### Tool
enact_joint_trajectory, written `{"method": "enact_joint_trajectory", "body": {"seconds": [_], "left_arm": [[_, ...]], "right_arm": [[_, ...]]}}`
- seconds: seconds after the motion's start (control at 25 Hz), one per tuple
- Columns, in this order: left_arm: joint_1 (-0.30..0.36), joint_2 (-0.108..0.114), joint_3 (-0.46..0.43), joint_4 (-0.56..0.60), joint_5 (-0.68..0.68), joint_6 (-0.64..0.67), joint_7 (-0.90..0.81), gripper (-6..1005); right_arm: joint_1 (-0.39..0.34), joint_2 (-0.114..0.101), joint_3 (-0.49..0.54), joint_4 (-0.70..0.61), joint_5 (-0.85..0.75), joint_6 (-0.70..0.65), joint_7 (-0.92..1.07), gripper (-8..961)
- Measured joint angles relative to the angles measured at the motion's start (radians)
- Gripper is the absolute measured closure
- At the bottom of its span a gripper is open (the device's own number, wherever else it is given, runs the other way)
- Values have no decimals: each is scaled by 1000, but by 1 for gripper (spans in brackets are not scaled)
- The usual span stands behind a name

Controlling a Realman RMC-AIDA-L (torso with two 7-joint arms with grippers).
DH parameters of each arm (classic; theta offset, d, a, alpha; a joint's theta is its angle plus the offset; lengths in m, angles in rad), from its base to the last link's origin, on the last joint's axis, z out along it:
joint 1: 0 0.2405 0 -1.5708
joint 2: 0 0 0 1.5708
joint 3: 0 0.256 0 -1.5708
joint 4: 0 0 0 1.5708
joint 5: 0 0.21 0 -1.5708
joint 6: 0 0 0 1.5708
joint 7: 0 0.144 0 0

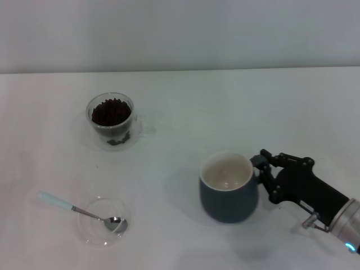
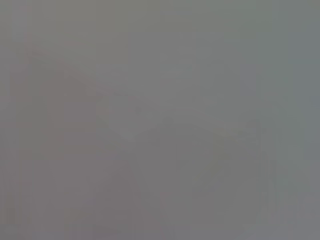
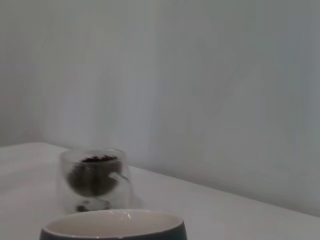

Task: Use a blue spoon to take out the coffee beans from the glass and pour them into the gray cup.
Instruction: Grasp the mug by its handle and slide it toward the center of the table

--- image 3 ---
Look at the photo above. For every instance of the clear double-walled glass cup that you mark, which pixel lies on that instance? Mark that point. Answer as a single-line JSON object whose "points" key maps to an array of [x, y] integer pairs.
{"points": [[117, 195]]}

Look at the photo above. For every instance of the coffee beans heap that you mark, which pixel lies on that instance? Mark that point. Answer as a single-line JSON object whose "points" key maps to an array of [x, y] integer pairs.
{"points": [[85, 180]]}

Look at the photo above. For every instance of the dark teal ceramic mug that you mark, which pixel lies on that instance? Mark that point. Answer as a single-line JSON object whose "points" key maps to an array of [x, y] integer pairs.
{"points": [[112, 236]]}

